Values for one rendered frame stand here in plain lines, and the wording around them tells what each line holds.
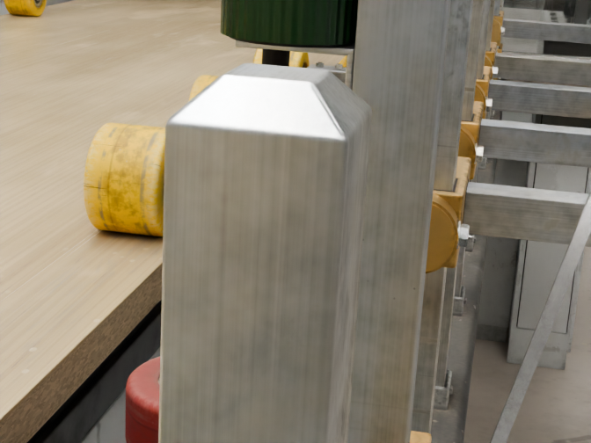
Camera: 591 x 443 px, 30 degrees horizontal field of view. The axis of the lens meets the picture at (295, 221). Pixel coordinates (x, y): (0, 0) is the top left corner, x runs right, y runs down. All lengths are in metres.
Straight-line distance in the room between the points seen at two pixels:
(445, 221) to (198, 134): 0.50
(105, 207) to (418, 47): 0.39
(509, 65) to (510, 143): 0.50
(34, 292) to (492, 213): 0.31
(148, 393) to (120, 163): 0.27
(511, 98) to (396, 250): 0.80
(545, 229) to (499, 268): 2.26
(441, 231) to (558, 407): 2.10
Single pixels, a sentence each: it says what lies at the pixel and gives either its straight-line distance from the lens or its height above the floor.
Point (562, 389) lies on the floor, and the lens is 2.88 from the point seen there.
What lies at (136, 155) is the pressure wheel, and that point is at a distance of 0.79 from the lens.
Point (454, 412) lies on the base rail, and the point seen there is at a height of 0.70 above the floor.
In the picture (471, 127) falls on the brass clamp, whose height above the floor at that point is 0.97.
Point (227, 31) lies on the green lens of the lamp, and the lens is 0.46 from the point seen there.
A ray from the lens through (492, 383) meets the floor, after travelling 2.85.
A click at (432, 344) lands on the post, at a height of 0.86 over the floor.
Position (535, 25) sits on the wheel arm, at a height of 0.95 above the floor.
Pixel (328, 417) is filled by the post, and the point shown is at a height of 1.05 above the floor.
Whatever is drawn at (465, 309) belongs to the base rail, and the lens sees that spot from 1.29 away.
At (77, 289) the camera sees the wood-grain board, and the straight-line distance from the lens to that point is 0.71.
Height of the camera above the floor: 1.15
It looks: 16 degrees down
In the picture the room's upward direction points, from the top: 3 degrees clockwise
